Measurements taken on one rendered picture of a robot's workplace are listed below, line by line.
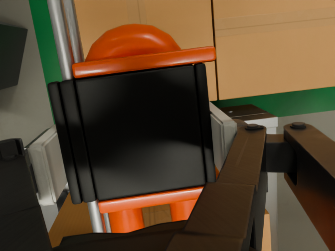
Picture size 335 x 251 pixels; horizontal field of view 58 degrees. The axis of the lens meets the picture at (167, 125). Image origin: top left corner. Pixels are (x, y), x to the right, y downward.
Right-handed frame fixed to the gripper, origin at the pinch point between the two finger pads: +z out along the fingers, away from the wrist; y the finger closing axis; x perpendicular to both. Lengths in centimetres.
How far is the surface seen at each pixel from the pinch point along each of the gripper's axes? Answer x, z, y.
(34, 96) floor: -10, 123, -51
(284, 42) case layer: 3, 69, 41
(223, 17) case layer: 11, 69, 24
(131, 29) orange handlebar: 6.3, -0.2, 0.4
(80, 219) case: -25.3, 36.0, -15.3
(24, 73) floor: 1, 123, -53
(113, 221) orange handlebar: -5.0, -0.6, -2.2
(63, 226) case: -25.4, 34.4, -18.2
